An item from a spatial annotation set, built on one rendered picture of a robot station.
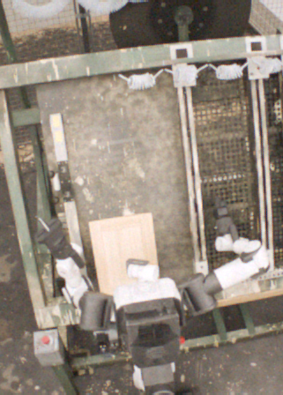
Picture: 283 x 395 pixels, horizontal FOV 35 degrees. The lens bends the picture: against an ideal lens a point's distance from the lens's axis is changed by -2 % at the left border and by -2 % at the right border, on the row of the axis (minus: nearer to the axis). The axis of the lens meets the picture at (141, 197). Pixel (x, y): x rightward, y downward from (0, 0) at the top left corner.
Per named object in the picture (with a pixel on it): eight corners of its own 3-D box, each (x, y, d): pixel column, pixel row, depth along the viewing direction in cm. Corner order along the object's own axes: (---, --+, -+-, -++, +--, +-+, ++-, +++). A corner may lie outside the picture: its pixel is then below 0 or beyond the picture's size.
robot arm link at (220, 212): (227, 212, 228) (233, 234, 222) (208, 216, 227) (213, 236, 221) (230, 199, 218) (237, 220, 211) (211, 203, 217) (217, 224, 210)
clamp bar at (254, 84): (255, 268, 241) (271, 286, 218) (238, 40, 212) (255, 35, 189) (271, 264, 242) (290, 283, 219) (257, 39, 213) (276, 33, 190)
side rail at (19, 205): (35, 300, 238) (33, 309, 227) (-4, 91, 211) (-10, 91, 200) (47, 298, 238) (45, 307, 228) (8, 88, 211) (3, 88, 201)
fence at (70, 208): (81, 298, 234) (81, 301, 230) (50, 114, 211) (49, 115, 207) (91, 296, 234) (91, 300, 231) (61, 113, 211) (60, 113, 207)
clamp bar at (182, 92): (190, 279, 238) (201, 300, 215) (166, 48, 209) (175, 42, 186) (209, 277, 239) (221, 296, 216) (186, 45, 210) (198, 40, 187)
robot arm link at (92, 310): (96, 321, 191) (103, 328, 179) (75, 318, 189) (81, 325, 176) (100, 294, 193) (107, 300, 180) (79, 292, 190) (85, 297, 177)
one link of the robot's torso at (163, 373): (177, 406, 184) (175, 378, 177) (148, 412, 183) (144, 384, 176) (166, 361, 210) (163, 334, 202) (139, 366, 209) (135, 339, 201)
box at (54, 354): (42, 368, 222) (33, 354, 208) (40, 346, 230) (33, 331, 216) (65, 364, 223) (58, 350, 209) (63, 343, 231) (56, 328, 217)
